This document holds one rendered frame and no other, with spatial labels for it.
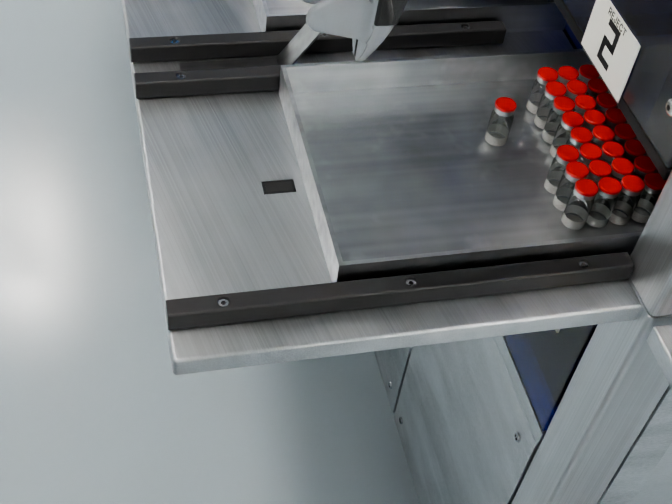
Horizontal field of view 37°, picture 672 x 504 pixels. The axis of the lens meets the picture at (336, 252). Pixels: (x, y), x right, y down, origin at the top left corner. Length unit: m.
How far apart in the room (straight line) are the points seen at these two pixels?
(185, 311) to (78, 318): 1.16
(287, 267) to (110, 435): 0.98
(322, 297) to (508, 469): 0.51
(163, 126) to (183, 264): 0.17
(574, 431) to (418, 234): 0.29
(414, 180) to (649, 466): 0.42
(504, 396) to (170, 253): 0.51
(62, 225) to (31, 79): 0.48
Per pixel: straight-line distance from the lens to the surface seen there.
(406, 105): 1.02
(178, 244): 0.86
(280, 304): 0.80
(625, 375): 0.96
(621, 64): 0.90
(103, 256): 2.04
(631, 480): 1.16
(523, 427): 1.18
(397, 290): 0.82
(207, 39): 1.04
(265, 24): 1.06
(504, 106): 0.97
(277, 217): 0.89
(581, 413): 1.04
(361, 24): 0.69
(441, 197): 0.93
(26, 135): 2.31
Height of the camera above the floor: 1.52
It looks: 48 degrees down
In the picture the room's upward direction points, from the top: 9 degrees clockwise
